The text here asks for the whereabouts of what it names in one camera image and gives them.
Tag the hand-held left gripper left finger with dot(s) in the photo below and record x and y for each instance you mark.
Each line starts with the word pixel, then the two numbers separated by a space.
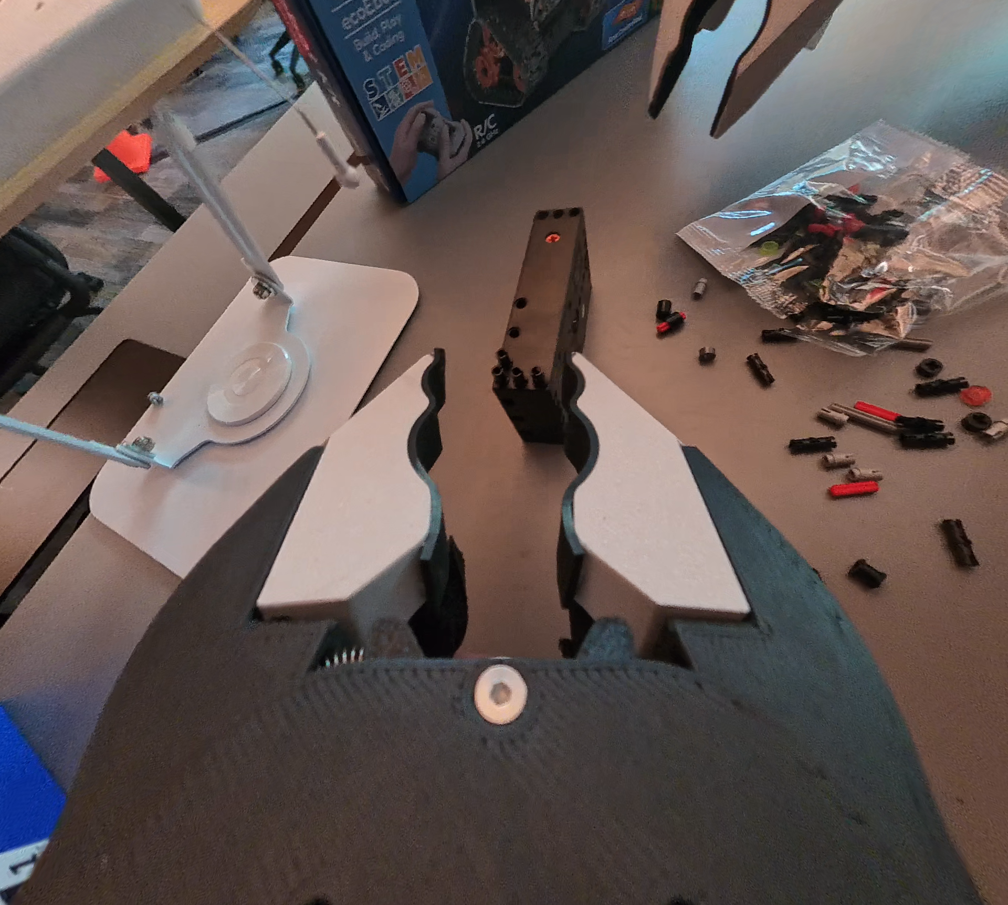
pixel 354 527

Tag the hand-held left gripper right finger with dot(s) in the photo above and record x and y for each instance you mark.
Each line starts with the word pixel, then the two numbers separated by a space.
pixel 653 527

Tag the clear plastic parts bag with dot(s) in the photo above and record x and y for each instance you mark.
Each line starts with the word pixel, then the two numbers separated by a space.
pixel 866 251

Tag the blue plastic bin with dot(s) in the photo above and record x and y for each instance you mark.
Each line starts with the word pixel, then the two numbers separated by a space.
pixel 23 787

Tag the white book stand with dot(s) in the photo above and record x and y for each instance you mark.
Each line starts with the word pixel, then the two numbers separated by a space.
pixel 354 338

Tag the light grey pin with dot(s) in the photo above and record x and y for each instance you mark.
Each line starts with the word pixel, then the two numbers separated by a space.
pixel 828 417
pixel 837 460
pixel 865 474

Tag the short red axle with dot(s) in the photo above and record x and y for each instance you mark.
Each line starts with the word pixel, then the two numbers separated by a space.
pixel 854 489

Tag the red and black pin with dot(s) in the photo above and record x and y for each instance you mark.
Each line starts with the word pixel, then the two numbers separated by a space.
pixel 671 323

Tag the long grey axle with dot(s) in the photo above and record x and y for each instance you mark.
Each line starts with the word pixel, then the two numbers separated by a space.
pixel 862 418

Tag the long red axle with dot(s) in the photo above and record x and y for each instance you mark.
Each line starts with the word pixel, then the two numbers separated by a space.
pixel 876 410

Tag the group of black connector pins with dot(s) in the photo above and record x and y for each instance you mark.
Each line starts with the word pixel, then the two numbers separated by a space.
pixel 928 439

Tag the grey axle stub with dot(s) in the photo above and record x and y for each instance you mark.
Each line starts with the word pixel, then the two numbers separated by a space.
pixel 913 343

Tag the red round tile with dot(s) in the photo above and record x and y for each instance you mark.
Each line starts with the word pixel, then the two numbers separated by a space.
pixel 976 395

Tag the grey connector piece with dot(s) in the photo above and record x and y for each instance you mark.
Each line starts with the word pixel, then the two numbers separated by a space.
pixel 996 430

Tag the black office chair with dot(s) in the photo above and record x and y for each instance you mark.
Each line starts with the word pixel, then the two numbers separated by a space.
pixel 31 291

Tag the orange cone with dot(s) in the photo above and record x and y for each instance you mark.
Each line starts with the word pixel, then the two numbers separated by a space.
pixel 126 153

